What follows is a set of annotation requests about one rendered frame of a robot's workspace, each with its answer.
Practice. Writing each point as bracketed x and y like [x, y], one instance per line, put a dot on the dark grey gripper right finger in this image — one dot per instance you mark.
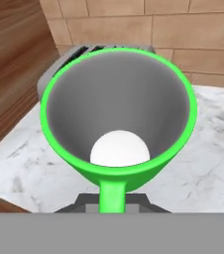
[137, 202]

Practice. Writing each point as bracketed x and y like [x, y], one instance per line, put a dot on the green mug with grey inside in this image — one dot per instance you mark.
[117, 99]

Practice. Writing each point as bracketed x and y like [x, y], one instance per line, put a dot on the grey toaster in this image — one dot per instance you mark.
[53, 74]

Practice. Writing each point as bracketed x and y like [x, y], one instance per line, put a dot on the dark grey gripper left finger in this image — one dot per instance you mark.
[84, 203]

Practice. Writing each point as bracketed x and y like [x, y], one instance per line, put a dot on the wooden cabinet side panel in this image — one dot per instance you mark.
[15, 66]

